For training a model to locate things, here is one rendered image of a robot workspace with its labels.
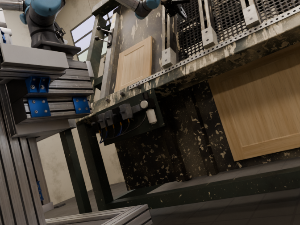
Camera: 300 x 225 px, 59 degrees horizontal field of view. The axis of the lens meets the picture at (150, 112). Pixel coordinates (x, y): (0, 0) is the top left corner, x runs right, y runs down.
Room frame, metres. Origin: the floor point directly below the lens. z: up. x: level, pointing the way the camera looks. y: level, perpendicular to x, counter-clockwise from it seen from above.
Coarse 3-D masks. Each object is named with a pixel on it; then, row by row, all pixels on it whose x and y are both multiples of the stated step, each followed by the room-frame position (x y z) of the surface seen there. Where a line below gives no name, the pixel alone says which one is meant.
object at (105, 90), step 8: (112, 16) 2.29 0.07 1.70; (112, 24) 2.23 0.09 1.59; (112, 40) 2.12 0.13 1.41; (112, 48) 2.10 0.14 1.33; (112, 56) 2.07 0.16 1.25; (112, 64) 2.05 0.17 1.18; (104, 72) 2.00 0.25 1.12; (104, 80) 1.95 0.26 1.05; (104, 88) 1.91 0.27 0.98; (104, 96) 1.88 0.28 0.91
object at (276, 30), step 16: (256, 32) 1.28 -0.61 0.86; (272, 32) 1.22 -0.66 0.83; (288, 32) 1.19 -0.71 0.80; (208, 48) 1.43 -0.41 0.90; (224, 48) 1.36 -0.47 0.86; (240, 48) 1.30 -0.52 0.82; (256, 48) 1.28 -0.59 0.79; (272, 48) 1.28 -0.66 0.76; (192, 64) 1.45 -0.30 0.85; (208, 64) 1.38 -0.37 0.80; (224, 64) 1.38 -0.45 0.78; (240, 64) 1.38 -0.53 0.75; (160, 80) 1.56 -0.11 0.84; (176, 80) 1.50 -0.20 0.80; (192, 80) 1.50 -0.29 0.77; (112, 96) 1.79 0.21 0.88; (128, 96) 1.69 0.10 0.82; (160, 96) 1.64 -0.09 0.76
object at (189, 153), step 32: (192, 96) 1.69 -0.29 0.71; (160, 128) 1.90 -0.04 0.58; (192, 128) 1.71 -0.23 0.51; (96, 160) 1.96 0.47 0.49; (128, 160) 2.09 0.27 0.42; (160, 160) 1.94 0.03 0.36; (192, 160) 1.81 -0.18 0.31; (224, 160) 1.70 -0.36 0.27; (256, 160) 1.60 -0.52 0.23; (96, 192) 1.97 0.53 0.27; (128, 192) 2.17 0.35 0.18; (160, 192) 1.76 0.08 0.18; (192, 192) 1.58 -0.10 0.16; (224, 192) 1.48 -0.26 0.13; (256, 192) 1.39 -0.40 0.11
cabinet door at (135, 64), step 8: (144, 40) 1.88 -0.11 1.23; (136, 48) 1.90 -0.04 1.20; (144, 48) 1.84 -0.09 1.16; (120, 56) 1.99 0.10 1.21; (128, 56) 1.93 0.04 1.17; (136, 56) 1.87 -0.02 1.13; (144, 56) 1.81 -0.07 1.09; (120, 64) 1.95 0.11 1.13; (128, 64) 1.89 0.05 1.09; (136, 64) 1.83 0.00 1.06; (144, 64) 1.77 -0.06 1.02; (120, 72) 1.91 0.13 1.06; (128, 72) 1.85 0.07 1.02; (136, 72) 1.80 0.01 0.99; (144, 72) 1.74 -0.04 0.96; (120, 80) 1.87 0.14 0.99; (128, 80) 1.82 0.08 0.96; (136, 80) 1.76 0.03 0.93; (120, 88) 1.83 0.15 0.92
